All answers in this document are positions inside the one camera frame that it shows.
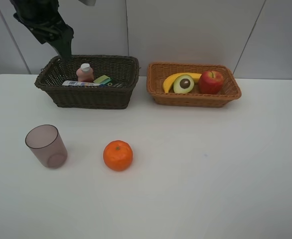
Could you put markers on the tan wicker basket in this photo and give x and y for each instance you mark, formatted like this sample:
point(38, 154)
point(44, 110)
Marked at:
point(157, 72)

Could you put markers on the red apple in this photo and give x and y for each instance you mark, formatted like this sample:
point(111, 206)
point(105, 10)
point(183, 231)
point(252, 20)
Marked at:
point(211, 82)

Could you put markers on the black bottle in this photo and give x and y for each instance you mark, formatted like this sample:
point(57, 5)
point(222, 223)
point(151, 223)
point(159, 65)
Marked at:
point(107, 81)

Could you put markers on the pink lotion bottle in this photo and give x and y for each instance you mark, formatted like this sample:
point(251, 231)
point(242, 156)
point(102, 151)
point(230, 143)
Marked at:
point(85, 73)

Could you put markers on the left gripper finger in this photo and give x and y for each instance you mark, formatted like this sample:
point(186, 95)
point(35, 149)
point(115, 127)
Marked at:
point(61, 44)

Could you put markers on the translucent purple plastic cup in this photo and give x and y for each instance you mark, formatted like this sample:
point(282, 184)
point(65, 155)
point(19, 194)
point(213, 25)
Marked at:
point(47, 145)

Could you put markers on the yellow banana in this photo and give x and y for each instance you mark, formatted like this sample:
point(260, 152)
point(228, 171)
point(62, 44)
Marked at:
point(168, 82)

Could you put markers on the white blue shampoo bottle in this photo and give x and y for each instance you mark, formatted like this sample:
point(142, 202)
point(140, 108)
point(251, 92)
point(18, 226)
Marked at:
point(81, 84)

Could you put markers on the avocado half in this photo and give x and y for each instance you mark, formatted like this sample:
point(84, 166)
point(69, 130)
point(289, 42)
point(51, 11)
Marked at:
point(183, 84)

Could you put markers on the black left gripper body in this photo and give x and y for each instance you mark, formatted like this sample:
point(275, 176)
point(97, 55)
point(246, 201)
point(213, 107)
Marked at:
point(49, 31)

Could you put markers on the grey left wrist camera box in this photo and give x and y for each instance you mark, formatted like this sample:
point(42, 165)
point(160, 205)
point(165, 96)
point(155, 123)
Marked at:
point(88, 2)

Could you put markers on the dark brown wicker basket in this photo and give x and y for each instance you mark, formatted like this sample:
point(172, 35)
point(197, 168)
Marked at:
point(122, 69)

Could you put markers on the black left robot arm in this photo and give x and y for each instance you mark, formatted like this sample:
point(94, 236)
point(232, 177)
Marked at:
point(42, 19)

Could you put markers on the orange mandarin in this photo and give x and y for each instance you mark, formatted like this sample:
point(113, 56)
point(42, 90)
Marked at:
point(118, 155)

